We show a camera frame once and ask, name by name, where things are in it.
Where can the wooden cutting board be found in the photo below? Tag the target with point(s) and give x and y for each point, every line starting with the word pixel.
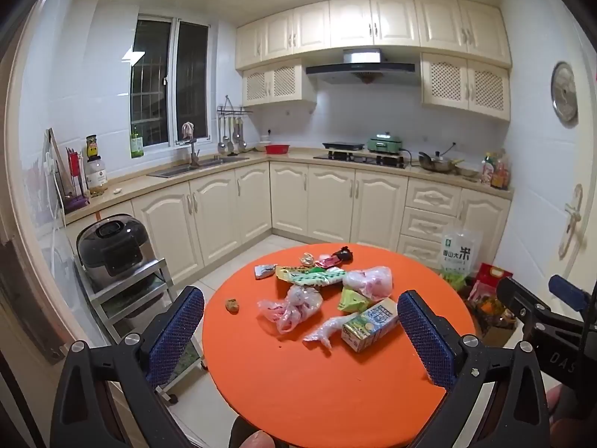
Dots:
pixel 56 158

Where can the small brown lump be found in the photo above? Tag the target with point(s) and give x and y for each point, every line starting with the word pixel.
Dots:
pixel 232 305

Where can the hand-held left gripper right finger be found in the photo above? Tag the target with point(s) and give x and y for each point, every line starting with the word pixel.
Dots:
pixel 424 340

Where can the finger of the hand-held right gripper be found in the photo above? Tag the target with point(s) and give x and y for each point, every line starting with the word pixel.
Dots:
pixel 566 289
pixel 520 301

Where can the black rice cooker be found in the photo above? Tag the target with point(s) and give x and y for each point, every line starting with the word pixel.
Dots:
pixel 114 247

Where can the hanging metal kitchen utensils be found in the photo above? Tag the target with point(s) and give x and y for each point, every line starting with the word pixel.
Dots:
pixel 231 137

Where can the wall utensil rack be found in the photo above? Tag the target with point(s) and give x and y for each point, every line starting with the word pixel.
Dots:
pixel 233 109

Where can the steel sink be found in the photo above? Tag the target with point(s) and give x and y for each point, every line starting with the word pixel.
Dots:
pixel 186 170

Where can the pink clear plastic bag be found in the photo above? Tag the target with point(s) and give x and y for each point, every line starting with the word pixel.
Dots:
pixel 296 310
pixel 371 282

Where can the person's left hand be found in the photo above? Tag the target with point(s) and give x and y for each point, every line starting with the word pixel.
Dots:
pixel 259 441

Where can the red plastic basin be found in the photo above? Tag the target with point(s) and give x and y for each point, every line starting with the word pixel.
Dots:
pixel 277 149

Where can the clear plastic glove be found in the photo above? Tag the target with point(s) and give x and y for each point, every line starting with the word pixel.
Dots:
pixel 326 333

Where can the green bottle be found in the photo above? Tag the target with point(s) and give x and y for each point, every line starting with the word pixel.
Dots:
pixel 136 144

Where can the round metal disc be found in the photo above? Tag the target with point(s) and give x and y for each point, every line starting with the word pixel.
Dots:
pixel 564 93

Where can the white door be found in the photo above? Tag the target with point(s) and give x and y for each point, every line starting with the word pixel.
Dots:
pixel 550 247

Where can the small metal pan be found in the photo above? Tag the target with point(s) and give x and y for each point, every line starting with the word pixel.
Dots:
pixel 466 171

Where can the cream lattice door wall cabinet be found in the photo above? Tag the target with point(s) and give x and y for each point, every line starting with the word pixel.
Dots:
pixel 275 81
pixel 466 86

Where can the kitchen window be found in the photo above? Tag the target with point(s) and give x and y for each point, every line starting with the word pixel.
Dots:
pixel 154 79

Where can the black plastic bag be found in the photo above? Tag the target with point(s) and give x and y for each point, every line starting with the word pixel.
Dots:
pixel 344 253

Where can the black grill pan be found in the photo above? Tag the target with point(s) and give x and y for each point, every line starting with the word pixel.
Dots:
pixel 343 144

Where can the green electric pot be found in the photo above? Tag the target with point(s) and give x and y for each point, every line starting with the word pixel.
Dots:
pixel 383 144

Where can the metal kitchen cart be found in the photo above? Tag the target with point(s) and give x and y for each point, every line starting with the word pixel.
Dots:
pixel 140 296

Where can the milk carton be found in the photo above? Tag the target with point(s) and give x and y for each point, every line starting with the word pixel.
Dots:
pixel 368 326

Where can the green checked plastic bag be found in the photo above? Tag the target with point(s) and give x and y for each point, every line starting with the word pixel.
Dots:
pixel 319 280

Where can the beige kitchen countertop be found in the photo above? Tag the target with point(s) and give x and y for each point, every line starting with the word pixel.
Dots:
pixel 130 189

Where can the white grey packet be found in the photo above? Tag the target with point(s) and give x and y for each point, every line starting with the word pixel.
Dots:
pixel 265 271

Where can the large glass jar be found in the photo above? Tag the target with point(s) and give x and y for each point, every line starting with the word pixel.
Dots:
pixel 96 175

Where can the clear rice bag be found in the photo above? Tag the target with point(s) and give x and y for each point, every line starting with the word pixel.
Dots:
pixel 459 252

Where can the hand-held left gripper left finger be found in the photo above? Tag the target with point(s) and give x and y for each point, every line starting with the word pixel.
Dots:
pixel 177 336

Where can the metal faucet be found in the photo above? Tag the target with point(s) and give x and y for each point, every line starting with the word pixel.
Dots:
pixel 193 154

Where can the purple knife rack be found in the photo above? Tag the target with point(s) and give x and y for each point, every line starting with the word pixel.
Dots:
pixel 77 200

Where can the yellow label bottle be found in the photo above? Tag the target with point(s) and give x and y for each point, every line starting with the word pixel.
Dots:
pixel 92 147

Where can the gas stove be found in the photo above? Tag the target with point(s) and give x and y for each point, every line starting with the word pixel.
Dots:
pixel 359 158

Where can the red snack wrapper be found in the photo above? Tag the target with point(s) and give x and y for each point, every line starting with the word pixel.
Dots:
pixel 329 260

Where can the paper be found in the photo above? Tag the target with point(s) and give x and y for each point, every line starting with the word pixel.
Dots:
pixel 308 258

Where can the metal wok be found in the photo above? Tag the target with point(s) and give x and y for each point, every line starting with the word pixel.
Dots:
pixel 436 163

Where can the light green packet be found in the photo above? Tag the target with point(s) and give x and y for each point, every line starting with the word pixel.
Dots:
pixel 352 299

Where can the group of condiment bottles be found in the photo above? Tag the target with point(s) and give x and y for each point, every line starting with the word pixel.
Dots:
pixel 495 172

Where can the range hood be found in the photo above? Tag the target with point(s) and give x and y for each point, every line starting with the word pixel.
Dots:
pixel 361 67

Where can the person's right hand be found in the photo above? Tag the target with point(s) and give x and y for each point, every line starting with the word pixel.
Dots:
pixel 556 403

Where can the pink cloth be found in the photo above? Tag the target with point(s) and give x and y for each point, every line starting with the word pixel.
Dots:
pixel 188 129

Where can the cream upper wall cabinets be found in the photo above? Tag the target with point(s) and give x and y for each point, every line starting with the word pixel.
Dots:
pixel 373 21

